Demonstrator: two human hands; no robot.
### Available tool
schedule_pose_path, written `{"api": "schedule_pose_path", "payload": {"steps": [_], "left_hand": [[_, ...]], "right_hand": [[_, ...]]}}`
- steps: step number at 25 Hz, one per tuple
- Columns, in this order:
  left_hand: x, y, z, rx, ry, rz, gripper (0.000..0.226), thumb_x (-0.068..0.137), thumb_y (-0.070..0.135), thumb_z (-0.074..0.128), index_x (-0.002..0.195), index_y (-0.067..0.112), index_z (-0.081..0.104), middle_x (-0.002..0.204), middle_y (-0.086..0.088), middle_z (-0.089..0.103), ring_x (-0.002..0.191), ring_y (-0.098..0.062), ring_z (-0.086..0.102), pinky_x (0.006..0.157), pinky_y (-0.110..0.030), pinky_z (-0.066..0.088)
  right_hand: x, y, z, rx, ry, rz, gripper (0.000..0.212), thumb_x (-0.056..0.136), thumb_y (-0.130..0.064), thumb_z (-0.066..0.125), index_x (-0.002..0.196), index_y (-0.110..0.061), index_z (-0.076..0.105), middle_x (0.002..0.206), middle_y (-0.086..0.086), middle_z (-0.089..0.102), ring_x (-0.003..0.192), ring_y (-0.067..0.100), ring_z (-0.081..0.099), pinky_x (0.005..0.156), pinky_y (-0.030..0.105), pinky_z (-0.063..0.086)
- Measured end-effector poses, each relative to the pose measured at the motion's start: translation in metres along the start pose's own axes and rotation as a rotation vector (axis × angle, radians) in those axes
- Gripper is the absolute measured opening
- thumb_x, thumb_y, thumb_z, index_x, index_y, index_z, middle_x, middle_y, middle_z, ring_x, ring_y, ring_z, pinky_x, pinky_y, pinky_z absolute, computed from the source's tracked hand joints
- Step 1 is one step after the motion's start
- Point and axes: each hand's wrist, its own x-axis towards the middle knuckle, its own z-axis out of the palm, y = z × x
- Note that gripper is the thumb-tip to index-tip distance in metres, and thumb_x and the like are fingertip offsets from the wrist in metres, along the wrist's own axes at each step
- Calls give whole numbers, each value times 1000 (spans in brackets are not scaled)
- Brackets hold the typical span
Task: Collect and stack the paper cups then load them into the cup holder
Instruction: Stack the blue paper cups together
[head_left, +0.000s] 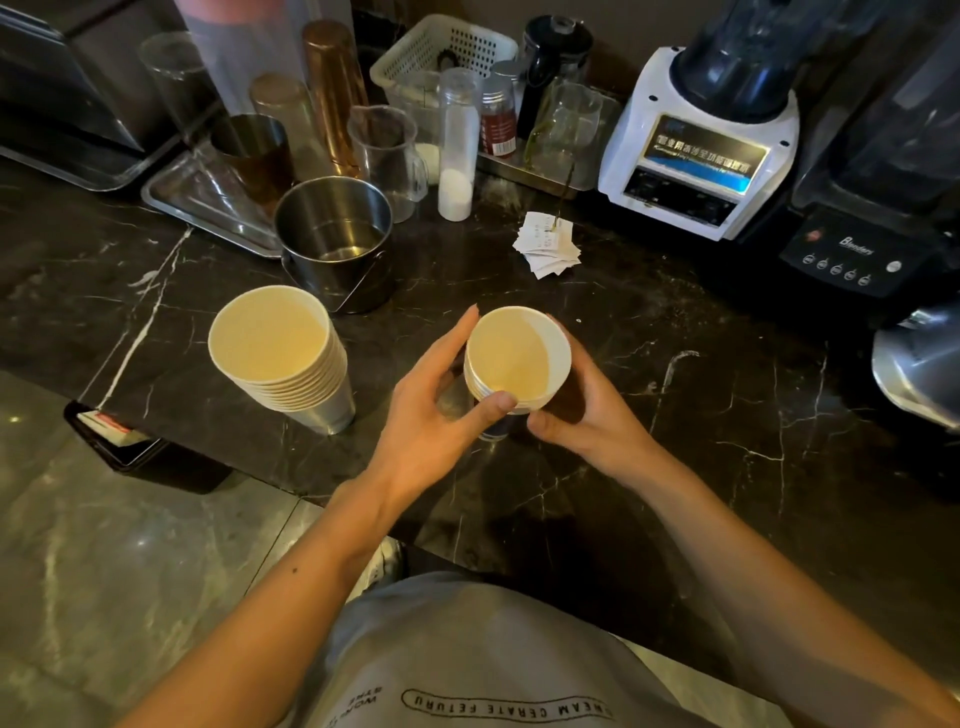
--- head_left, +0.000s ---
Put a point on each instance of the white plastic basket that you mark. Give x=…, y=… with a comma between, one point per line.
x=442, y=45

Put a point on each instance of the person's white shoe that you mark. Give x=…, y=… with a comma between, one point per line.
x=386, y=562

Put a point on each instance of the clear tube with white powder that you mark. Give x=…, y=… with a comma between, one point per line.
x=456, y=180

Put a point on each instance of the stainless steel machine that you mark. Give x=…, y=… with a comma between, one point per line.
x=67, y=75

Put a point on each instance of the black marble countertop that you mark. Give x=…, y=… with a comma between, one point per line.
x=750, y=450

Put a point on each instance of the red spice jar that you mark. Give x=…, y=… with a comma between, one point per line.
x=499, y=127

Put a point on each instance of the silver metal pitcher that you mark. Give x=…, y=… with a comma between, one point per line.
x=922, y=367

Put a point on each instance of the stainless steel pail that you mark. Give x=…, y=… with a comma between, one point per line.
x=334, y=277

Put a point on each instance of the person's left forearm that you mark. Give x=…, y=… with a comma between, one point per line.
x=262, y=622

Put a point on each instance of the tall clear glass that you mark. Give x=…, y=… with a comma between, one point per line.
x=176, y=75

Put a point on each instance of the person's right hand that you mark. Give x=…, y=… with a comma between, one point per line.
x=600, y=427

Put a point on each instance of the person's white shirt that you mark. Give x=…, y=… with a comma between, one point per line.
x=480, y=652

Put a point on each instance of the black lidded pot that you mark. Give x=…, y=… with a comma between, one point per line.
x=555, y=45

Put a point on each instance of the stack of blue paper cups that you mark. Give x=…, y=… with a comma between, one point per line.
x=510, y=352

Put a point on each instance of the clear glass pitcher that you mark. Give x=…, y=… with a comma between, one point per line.
x=566, y=135

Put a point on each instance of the person's left hand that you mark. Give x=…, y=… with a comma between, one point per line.
x=416, y=442

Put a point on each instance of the red and white carton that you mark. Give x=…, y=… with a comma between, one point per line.
x=112, y=427

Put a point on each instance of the short gold tumbler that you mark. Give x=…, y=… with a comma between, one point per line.
x=289, y=120

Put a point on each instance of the person's right forearm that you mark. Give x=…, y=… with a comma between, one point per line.
x=787, y=600

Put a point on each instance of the wide steel tray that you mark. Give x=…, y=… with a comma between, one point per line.
x=202, y=210

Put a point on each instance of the dark blender jar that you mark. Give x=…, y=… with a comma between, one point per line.
x=750, y=60

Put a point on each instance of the clear blender cover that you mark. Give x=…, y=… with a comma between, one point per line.
x=900, y=127

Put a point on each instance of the large clear pink-lidded container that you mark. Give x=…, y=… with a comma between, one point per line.
x=247, y=52

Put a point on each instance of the black metal tray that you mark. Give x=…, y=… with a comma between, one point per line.
x=75, y=169

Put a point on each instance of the clear jar with white powder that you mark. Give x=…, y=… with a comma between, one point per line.
x=424, y=112

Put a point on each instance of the pile of white receipts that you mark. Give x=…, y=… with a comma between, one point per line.
x=547, y=244

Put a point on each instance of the dark steel cup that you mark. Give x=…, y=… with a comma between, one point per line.
x=255, y=157

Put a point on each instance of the stack of white paper cups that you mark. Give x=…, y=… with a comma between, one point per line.
x=266, y=337

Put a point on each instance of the clear plastic measuring jug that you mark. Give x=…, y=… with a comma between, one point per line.
x=386, y=161

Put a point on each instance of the narrow steel tray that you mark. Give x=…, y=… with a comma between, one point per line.
x=517, y=176

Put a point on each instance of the black floor trash bin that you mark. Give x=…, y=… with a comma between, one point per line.
x=180, y=472

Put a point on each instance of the white blender base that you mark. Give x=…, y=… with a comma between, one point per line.
x=705, y=157

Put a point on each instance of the black blender base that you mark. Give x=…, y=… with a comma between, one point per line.
x=855, y=255

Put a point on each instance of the tall copper tumbler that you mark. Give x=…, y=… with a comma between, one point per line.
x=334, y=90

